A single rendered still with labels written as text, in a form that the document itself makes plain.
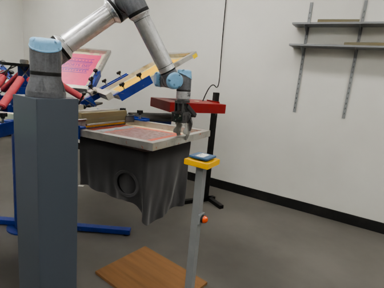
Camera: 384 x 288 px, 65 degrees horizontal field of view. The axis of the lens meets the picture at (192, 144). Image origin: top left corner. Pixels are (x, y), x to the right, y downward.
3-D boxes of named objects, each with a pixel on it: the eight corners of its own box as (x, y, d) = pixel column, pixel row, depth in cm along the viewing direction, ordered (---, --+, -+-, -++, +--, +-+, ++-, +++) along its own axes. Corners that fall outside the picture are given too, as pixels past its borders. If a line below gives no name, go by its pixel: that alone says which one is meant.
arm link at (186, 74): (174, 69, 158) (189, 70, 161) (172, 90, 160) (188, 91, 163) (178, 68, 150) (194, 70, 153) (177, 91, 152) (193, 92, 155)
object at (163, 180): (186, 205, 197) (192, 140, 188) (142, 231, 159) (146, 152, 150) (182, 203, 199) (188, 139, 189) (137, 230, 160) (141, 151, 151)
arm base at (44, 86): (38, 98, 114) (37, 71, 112) (18, 94, 122) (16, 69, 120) (73, 98, 126) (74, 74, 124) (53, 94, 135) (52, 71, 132)
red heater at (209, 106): (200, 109, 338) (202, 98, 336) (224, 115, 300) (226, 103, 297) (150, 107, 308) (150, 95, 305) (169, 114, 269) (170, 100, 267)
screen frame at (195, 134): (210, 136, 189) (210, 130, 188) (152, 151, 139) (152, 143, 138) (116, 121, 227) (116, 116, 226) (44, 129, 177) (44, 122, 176)
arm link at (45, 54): (27, 70, 115) (26, 32, 112) (31, 70, 127) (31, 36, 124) (61, 73, 119) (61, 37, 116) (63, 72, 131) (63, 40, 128)
